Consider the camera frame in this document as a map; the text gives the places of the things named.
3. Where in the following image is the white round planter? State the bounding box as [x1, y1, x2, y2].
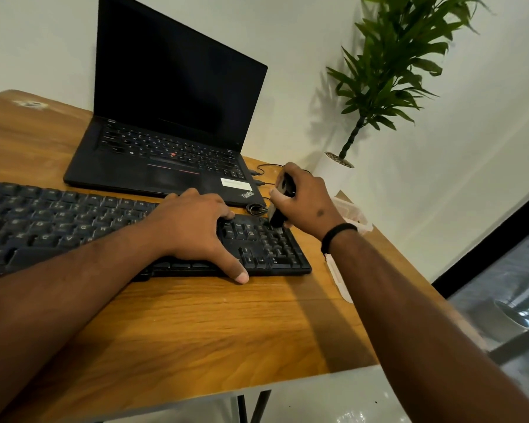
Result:
[480, 298, 529, 345]

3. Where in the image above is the person's left hand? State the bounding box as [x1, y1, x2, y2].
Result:
[146, 187, 250, 285]

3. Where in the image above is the black cable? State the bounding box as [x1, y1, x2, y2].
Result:
[246, 162, 314, 217]

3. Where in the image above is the green leafy plant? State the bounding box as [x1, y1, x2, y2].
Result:
[326, 0, 491, 162]

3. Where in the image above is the black laptop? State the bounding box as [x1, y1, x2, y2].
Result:
[63, 0, 269, 209]

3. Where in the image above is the black table leg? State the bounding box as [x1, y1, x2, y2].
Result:
[235, 389, 272, 423]

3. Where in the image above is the clear plastic container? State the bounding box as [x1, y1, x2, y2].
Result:
[324, 194, 374, 304]

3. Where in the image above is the black and grey cleaning tool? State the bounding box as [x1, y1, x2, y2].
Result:
[267, 171, 297, 229]

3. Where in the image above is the white plant pot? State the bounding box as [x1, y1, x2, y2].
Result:
[310, 151, 356, 199]

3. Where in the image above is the person's right hand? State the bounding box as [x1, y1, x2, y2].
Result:
[270, 162, 358, 242]

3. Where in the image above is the black wristband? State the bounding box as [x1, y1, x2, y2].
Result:
[320, 223, 359, 255]

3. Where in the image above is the person's left forearm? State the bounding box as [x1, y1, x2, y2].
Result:
[0, 216, 170, 423]

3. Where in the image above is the black computer keyboard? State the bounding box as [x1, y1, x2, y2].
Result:
[0, 179, 313, 279]

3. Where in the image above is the person's right forearm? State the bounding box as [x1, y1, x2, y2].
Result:
[326, 228, 529, 423]

